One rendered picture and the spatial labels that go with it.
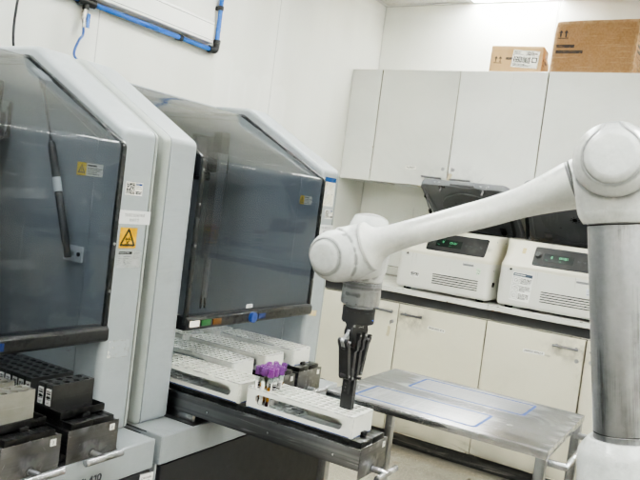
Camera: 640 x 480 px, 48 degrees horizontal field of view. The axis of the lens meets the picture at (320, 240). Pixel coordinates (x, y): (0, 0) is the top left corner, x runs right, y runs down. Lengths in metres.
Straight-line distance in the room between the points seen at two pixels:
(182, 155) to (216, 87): 1.84
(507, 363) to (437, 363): 0.39
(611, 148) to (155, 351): 1.14
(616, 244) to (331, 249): 0.52
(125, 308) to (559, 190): 0.99
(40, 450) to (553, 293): 2.87
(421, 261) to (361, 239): 2.65
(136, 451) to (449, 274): 2.59
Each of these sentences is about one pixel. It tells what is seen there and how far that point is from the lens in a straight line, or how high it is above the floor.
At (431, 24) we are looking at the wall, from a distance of 4.96.
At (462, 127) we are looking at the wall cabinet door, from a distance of 4.35.
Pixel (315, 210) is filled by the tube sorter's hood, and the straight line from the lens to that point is 2.29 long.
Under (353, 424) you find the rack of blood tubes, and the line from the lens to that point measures 1.65.
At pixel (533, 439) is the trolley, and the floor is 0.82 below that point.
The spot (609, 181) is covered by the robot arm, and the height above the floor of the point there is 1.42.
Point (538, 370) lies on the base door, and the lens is 3.90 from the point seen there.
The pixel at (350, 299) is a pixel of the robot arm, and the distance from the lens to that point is 1.62.
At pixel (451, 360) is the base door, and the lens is 4.04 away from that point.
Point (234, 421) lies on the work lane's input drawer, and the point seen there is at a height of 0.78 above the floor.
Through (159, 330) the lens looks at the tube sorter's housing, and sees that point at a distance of 1.82.
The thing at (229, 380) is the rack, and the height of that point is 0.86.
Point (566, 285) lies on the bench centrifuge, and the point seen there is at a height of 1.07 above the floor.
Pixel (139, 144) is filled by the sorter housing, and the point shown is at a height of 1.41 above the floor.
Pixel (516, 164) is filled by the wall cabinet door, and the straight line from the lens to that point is 4.22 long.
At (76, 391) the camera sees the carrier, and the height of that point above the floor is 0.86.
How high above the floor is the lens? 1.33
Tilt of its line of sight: 3 degrees down
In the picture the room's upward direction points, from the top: 7 degrees clockwise
